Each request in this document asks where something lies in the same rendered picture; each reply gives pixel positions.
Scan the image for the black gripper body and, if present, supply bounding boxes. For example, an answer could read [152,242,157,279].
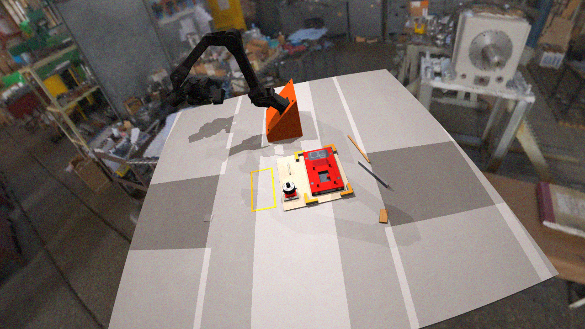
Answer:
[187,85,226,105]

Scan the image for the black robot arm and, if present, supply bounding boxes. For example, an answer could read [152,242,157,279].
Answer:
[166,28,290,115]

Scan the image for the black tyre wheel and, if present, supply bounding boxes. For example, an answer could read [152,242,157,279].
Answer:
[282,182,296,195]

